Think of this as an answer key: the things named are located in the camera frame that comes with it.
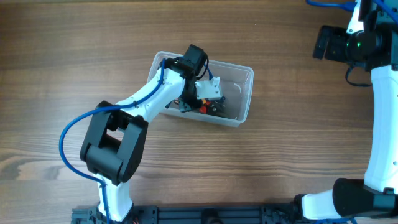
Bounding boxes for red handled cutters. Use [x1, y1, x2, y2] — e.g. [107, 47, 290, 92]
[199, 99, 212, 114]

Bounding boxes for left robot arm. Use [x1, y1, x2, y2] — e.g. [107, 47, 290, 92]
[80, 45, 209, 223]

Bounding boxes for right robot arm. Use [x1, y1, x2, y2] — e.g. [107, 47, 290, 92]
[295, 0, 397, 223]

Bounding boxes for clear plastic container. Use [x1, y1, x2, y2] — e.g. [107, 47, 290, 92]
[147, 52, 253, 127]

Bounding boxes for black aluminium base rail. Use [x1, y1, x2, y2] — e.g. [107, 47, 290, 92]
[71, 202, 358, 224]

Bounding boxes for left blue cable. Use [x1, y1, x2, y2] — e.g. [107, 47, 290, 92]
[58, 57, 167, 224]

